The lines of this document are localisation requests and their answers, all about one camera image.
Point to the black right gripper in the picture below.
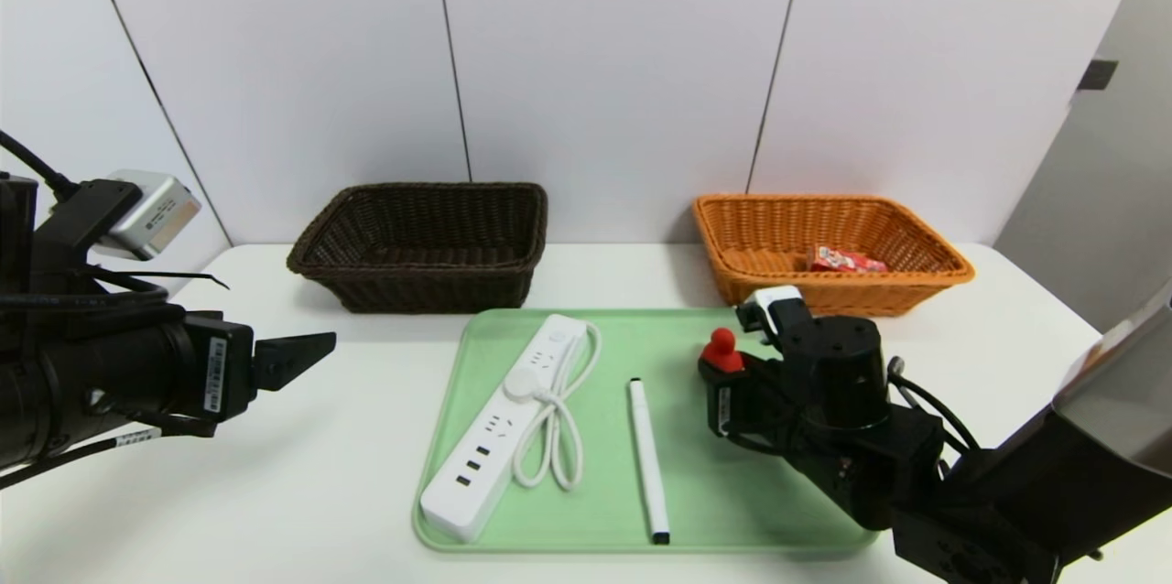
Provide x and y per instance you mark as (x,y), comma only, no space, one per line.
(724,401)

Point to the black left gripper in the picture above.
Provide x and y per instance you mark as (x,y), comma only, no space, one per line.
(222,372)

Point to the red rubber duck toy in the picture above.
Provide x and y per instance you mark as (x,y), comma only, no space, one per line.
(723,355)

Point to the red snack packet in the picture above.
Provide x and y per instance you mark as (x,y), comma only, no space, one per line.
(842,260)

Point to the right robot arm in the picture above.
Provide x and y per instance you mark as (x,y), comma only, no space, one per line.
(833,373)

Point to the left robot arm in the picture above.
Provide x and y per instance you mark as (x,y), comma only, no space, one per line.
(92,373)

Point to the orange wicker basket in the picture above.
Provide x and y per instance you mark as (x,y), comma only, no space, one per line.
(760,268)

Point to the dark brown wicker basket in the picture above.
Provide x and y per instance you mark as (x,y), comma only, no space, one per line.
(412,291)

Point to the white marker pen black cap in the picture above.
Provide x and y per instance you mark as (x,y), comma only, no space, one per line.
(646,456)

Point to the light green plastic tray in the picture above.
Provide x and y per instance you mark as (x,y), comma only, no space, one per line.
(586,511)

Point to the black wall bracket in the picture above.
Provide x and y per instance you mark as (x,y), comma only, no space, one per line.
(1097,74)

